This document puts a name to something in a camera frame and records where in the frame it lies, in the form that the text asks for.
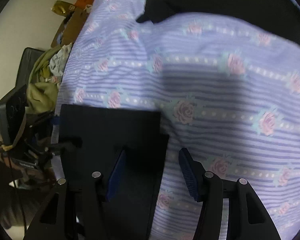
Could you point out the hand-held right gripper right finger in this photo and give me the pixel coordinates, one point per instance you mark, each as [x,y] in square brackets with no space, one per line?
[187,172]

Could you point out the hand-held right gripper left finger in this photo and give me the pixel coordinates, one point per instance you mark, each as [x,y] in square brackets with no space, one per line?
[116,172]

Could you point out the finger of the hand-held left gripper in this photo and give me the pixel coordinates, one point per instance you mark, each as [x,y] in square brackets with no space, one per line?
[70,142]
[55,120]

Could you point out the black pants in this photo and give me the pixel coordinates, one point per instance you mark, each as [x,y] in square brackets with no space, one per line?
[102,130]

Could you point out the olive clothes pile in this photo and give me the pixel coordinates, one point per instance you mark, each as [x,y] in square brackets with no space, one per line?
[40,92]

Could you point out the black chair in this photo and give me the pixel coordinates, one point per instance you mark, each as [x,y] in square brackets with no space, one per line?
[27,62]

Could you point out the pale patterned cloth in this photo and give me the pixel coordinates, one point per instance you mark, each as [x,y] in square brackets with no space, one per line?
[58,60]

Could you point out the purple floral bed sheet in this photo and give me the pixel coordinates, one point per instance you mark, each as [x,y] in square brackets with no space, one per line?
[215,92]

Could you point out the cardboard box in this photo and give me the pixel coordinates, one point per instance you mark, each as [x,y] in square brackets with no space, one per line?
[75,22]

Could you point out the gold bag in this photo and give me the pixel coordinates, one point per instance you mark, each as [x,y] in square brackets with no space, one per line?
[61,8]

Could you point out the folded black cloth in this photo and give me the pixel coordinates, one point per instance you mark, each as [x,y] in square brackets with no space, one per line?
[215,0]

